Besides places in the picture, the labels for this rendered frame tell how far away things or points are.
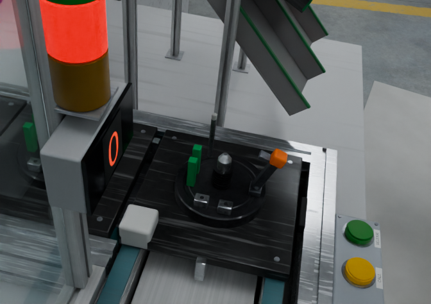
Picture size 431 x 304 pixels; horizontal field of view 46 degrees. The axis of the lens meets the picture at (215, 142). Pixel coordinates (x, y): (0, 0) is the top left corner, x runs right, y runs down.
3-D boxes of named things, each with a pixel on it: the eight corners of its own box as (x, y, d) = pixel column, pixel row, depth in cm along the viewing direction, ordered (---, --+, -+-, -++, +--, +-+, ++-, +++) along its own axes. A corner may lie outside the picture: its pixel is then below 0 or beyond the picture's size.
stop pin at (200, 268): (205, 274, 72) (207, 257, 69) (203, 281, 71) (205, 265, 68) (195, 272, 72) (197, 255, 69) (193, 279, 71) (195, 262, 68)
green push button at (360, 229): (369, 230, 77) (373, 222, 76) (370, 251, 74) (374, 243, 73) (343, 224, 77) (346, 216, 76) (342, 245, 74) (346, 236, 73)
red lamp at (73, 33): (116, 38, 44) (114, -16, 40) (94, 68, 40) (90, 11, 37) (61, 27, 44) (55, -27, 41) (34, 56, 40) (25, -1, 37)
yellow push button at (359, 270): (371, 268, 72) (374, 260, 70) (371, 292, 69) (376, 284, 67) (342, 261, 72) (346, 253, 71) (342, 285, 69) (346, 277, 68)
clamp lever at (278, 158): (262, 184, 76) (288, 152, 71) (260, 194, 75) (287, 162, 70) (242, 174, 76) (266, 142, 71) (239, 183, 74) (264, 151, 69)
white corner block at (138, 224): (159, 226, 74) (159, 208, 71) (149, 251, 71) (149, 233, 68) (128, 220, 74) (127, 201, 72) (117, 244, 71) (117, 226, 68)
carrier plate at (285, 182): (300, 165, 87) (303, 156, 85) (287, 283, 69) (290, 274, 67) (165, 137, 89) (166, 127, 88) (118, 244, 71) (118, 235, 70)
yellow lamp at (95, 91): (118, 85, 47) (116, 39, 44) (98, 117, 43) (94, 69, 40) (67, 75, 47) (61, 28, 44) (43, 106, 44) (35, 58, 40)
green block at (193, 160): (195, 181, 76) (197, 157, 73) (194, 187, 75) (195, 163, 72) (188, 179, 76) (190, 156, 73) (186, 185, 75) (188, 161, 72)
